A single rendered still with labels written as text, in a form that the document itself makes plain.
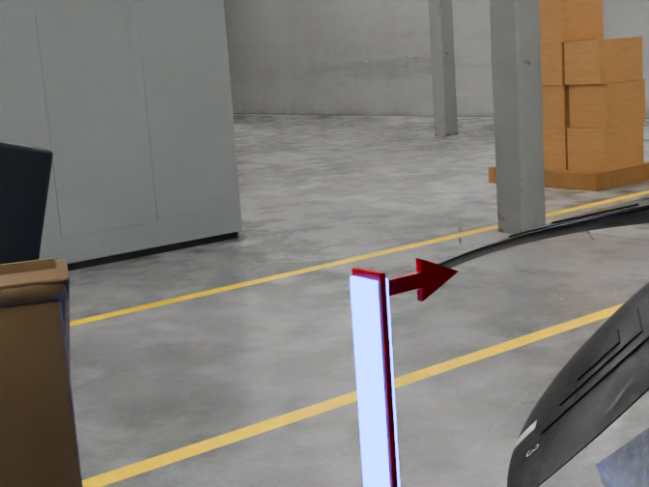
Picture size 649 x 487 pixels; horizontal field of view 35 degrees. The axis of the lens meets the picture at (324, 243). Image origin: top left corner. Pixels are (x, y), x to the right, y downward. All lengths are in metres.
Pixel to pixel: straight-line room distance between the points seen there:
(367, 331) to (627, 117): 8.63
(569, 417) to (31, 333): 0.54
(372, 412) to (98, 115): 6.41
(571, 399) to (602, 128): 7.99
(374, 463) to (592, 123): 8.47
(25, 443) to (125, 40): 6.54
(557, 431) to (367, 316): 0.41
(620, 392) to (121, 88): 6.26
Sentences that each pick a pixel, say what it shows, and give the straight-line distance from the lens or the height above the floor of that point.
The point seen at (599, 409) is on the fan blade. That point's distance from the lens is 0.90.
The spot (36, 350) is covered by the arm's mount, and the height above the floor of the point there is 1.17.
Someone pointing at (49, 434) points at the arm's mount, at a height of 1.13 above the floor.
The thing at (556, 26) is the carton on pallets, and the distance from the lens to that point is 9.13.
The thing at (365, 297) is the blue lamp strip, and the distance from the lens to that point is 0.54.
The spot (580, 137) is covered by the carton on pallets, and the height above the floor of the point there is 0.43.
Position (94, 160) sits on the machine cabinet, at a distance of 6.92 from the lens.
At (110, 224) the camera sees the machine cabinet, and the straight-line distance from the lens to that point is 7.00.
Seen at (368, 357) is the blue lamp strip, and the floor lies 1.15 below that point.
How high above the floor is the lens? 1.31
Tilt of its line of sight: 11 degrees down
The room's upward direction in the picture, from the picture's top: 4 degrees counter-clockwise
